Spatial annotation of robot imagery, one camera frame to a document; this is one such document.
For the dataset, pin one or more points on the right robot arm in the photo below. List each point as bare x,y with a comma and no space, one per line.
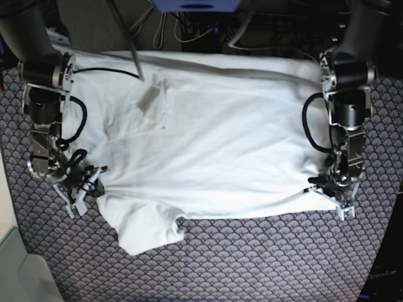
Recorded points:
47,77

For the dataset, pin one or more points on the white T-shirt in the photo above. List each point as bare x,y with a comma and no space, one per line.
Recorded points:
203,136

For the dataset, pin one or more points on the fan-patterned table cloth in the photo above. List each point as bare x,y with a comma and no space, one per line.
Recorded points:
298,257

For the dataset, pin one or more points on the blue box overhead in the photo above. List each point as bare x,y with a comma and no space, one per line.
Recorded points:
220,6

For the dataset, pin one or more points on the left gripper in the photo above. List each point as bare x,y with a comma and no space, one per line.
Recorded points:
342,195

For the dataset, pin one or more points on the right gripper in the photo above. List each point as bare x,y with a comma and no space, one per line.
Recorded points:
73,184

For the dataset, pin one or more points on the black device at right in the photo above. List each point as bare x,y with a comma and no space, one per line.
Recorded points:
384,282

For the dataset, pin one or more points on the white plastic bin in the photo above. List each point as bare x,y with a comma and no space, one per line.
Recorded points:
24,276

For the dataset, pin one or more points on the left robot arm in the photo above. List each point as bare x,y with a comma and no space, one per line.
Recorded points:
348,70

